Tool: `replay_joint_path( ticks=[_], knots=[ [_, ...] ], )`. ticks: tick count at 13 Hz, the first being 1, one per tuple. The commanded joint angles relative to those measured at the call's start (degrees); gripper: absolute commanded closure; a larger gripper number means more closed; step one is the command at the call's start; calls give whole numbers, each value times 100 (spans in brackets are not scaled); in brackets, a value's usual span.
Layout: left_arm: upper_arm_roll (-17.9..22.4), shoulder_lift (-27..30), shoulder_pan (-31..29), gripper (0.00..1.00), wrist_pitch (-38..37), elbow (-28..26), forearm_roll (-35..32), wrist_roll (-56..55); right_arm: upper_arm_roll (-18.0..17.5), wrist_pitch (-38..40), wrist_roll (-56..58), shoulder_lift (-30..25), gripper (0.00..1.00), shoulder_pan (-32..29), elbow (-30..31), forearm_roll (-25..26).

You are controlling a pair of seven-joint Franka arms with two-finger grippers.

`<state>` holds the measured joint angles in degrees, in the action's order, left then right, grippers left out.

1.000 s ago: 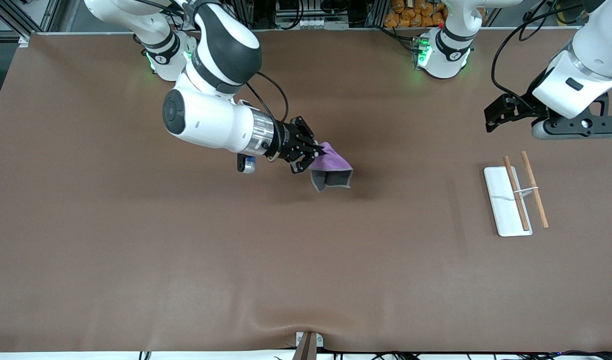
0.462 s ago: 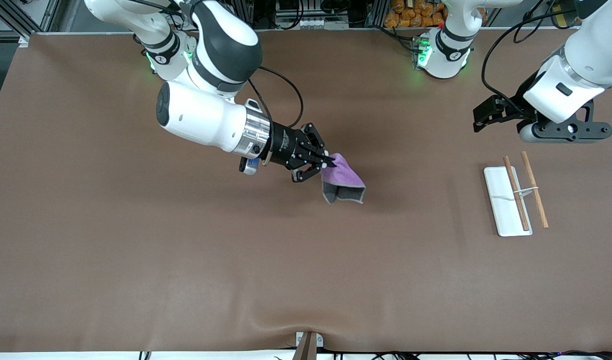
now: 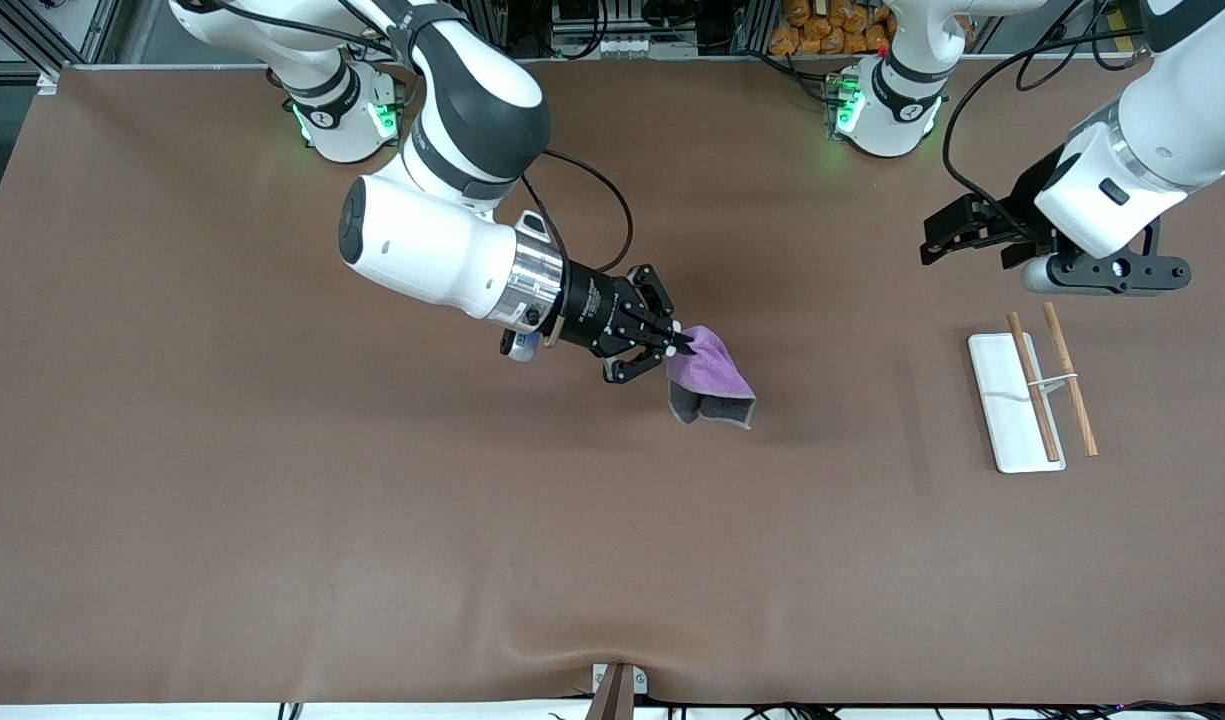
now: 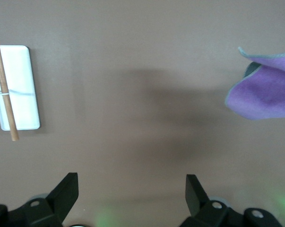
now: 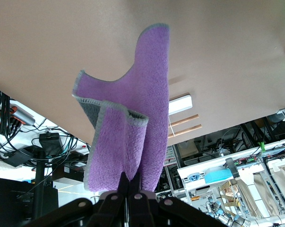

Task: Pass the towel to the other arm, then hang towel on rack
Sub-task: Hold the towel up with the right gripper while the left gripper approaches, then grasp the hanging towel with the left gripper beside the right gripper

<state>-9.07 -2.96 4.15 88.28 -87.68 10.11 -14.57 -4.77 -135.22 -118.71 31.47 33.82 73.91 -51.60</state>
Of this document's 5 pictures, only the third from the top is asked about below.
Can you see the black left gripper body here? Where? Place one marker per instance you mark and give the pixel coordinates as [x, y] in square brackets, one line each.
[1024, 197]

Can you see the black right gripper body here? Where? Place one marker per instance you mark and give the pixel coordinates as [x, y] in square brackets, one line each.
[591, 307]

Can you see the purple and grey towel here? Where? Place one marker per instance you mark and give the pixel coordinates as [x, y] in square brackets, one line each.
[712, 375]

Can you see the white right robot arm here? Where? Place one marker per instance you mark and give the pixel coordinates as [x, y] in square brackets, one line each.
[422, 240]

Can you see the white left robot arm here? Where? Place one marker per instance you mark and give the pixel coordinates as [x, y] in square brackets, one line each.
[1122, 170]

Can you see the white rack with wooden bars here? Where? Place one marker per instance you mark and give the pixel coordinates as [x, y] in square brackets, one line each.
[1012, 400]

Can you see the brown table cover mat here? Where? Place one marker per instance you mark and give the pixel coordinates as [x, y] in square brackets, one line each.
[612, 500]

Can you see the bag of orange items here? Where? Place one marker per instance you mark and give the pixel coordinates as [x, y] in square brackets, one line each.
[822, 25]

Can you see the white terminal strip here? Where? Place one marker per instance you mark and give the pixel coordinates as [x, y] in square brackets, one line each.
[624, 46]

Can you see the white corner clip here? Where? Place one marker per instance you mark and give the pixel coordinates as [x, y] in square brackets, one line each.
[47, 82]

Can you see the aluminium frame post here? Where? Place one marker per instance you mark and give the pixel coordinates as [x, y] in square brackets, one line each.
[752, 22]
[87, 30]

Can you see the grey mounting bracket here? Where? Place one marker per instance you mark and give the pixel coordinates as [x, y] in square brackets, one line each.
[617, 690]

